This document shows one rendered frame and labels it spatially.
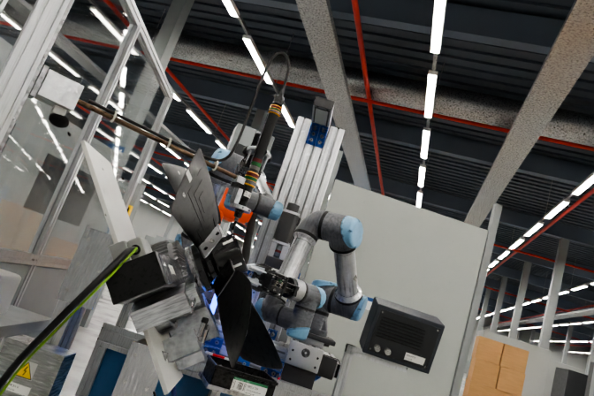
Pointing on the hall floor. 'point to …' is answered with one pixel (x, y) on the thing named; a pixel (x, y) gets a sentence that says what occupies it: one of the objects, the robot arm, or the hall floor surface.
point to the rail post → (91, 370)
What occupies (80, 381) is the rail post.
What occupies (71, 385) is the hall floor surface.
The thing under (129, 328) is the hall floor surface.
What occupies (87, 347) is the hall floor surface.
